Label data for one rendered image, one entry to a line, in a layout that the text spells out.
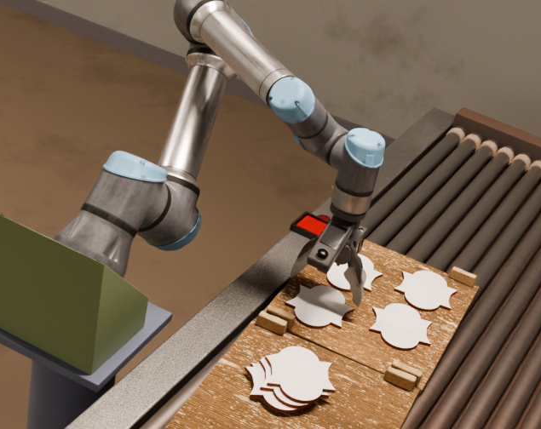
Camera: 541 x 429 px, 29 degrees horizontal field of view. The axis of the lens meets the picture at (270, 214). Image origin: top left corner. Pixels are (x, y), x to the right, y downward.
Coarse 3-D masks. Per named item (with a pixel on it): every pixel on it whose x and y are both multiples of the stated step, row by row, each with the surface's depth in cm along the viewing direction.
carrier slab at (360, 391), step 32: (256, 352) 198; (320, 352) 201; (224, 384) 189; (352, 384) 195; (384, 384) 197; (192, 416) 180; (224, 416) 182; (256, 416) 183; (288, 416) 185; (320, 416) 186; (352, 416) 188; (384, 416) 189
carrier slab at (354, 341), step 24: (384, 264) 231; (408, 264) 232; (288, 288) 217; (384, 288) 223; (456, 288) 228; (360, 312) 214; (432, 312) 219; (456, 312) 220; (312, 336) 205; (336, 336) 206; (360, 336) 207; (432, 336) 212; (360, 360) 201; (384, 360) 203; (408, 360) 204; (432, 360) 205
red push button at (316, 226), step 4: (308, 216) 243; (304, 220) 241; (308, 220) 241; (312, 220) 241; (316, 220) 242; (296, 224) 239; (300, 224) 239; (304, 224) 240; (308, 224) 240; (312, 224) 240; (316, 224) 241; (320, 224) 241; (324, 224) 241; (304, 228) 238; (308, 228) 238; (312, 228) 239; (316, 228) 239; (320, 228) 239; (316, 232) 238; (320, 232) 238
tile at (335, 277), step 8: (360, 256) 230; (336, 264) 226; (368, 264) 228; (328, 272) 222; (336, 272) 223; (368, 272) 225; (376, 272) 226; (328, 280) 220; (336, 280) 221; (344, 280) 221; (368, 280) 223; (336, 288) 219; (344, 288) 219; (368, 288) 220
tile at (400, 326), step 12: (384, 312) 214; (396, 312) 215; (408, 312) 216; (384, 324) 211; (396, 324) 211; (408, 324) 212; (420, 324) 213; (384, 336) 207; (396, 336) 208; (408, 336) 209; (420, 336) 210; (396, 348) 206; (408, 348) 206
